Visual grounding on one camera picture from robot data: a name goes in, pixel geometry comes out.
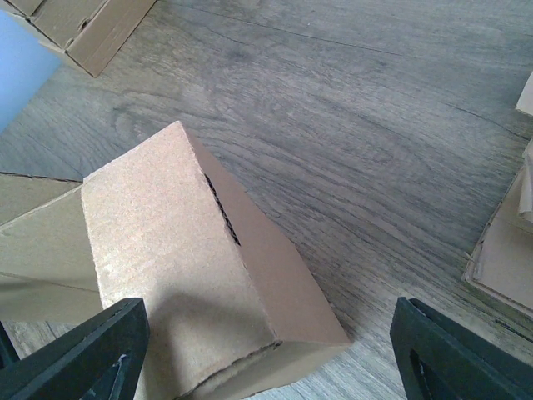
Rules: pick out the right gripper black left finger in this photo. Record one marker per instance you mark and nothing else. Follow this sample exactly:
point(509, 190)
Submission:
point(101, 358)

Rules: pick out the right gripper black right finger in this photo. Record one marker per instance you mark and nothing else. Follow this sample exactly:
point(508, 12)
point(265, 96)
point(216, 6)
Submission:
point(439, 359)

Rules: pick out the low folded cardboard box stack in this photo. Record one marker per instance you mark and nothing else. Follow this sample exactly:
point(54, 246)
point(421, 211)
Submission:
point(84, 34)

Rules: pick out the stack of flat cardboard blanks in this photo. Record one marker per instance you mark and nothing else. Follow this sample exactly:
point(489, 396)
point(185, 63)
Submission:
point(501, 262)

